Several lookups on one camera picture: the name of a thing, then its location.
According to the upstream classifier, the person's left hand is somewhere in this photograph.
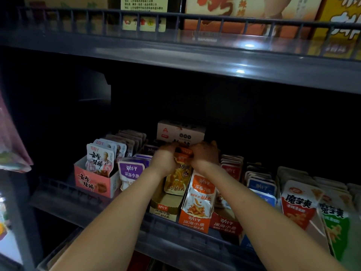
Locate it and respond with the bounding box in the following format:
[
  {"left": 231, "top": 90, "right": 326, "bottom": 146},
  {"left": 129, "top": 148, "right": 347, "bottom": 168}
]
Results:
[{"left": 148, "top": 143, "right": 181, "bottom": 178}]

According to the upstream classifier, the pink white display carton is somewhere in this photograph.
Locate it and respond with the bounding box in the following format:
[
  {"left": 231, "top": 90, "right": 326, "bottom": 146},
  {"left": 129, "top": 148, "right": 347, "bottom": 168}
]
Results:
[{"left": 74, "top": 129, "right": 147, "bottom": 199}]

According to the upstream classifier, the clear plastic tray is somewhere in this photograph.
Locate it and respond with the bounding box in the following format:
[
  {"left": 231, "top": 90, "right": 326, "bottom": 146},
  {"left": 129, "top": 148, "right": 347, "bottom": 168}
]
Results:
[{"left": 36, "top": 225, "right": 82, "bottom": 271}]

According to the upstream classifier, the hanging string of colourful packs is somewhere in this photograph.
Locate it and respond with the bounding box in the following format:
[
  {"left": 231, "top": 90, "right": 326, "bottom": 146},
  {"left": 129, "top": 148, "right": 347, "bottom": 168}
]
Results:
[{"left": 0, "top": 195, "right": 12, "bottom": 241}]

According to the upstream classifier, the person's right forearm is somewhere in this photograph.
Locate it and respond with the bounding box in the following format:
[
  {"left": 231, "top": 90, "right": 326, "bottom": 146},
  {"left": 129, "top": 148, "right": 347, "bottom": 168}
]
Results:
[{"left": 200, "top": 163, "right": 345, "bottom": 271}]

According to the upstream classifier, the grey metal store shelf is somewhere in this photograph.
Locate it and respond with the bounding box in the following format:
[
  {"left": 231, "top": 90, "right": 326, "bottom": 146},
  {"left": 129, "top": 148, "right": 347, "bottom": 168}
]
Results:
[{"left": 0, "top": 5, "right": 361, "bottom": 271}]

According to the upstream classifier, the person's right hand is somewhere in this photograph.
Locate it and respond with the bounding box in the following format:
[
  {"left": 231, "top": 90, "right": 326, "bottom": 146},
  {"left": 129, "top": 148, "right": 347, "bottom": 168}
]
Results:
[{"left": 189, "top": 141, "right": 222, "bottom": 174}]

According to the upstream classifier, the purple clear hanging snack bag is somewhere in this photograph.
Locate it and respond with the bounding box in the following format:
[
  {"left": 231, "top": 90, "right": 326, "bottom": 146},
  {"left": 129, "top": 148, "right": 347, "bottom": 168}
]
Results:
[{"left": 0, "top": 90, "right": 33, "bottom": 173}]

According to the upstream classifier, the orange yellow printed carton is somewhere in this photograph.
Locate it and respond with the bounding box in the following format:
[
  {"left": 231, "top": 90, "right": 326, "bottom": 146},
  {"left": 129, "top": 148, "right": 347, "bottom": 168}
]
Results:
[{"left": 307, "top": 0, "right": 361, "bottom": 60}]

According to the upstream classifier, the row of snack display cartons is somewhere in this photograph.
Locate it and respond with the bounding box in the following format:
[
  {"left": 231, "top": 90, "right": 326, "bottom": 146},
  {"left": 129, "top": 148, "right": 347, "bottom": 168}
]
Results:
[{"left": 117, "top": 120, "right": 361, "bottom": 263}]

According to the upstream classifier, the handful of gold snack packets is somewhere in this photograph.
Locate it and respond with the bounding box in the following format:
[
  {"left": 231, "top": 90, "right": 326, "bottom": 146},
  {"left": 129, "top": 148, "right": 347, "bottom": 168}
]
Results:
[{"left": 165, "top": 146, "right": 194, "bottom": 196}]

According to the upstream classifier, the yellow label dark carton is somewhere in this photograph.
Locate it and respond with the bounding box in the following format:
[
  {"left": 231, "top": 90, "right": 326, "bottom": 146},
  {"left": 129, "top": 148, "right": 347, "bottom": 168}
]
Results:
[{"left": 120, "top": 0, "right": 169, "bottom": 33}]

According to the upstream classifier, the plain brown carton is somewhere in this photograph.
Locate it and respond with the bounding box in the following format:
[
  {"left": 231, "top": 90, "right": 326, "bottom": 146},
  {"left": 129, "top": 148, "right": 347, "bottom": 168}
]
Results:
[{"left": 24, "top": 0, "right": 111, "bottom": 23}]

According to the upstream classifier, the person's left forearm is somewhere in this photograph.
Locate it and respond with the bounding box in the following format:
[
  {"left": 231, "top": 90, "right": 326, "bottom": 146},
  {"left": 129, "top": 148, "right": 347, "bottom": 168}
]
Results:
[{"left": 51, "top": 166, "right": 170, "bottom": 271}]

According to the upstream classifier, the pile of red snack packets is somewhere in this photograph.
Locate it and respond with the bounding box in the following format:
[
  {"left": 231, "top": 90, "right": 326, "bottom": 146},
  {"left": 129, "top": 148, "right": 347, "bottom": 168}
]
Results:
[{"left": 127, "top": 251, "right": 153, "bottom": 271}]

